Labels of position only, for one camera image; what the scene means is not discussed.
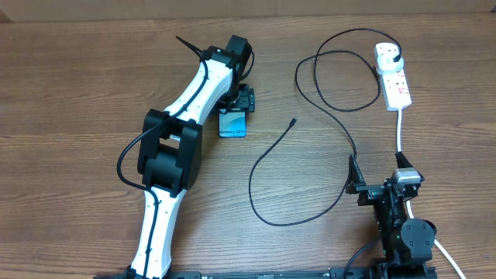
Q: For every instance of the white USB charger plug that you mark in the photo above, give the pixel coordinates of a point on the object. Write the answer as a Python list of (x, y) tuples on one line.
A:
[(385, 64)]

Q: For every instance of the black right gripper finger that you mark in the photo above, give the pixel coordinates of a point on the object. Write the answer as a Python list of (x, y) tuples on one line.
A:
[(402, 161), (355, 175)]

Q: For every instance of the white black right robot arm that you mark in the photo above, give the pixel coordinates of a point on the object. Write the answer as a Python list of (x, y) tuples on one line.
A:
[(406, 242)]

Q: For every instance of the Samsung Galaxy smartphone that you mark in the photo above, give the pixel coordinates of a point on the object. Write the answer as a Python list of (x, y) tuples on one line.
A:
[(232, 124)]

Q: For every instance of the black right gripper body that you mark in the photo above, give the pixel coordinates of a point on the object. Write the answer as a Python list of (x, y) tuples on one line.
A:
[(370, 194)]

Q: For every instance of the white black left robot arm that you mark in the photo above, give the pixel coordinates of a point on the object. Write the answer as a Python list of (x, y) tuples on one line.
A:
[(170, 145)]

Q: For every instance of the white power strip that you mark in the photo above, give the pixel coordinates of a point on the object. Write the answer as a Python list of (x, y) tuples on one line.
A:
[(394, 86)]

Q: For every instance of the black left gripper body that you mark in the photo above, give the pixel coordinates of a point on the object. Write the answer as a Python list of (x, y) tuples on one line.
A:
[(244, 101)]

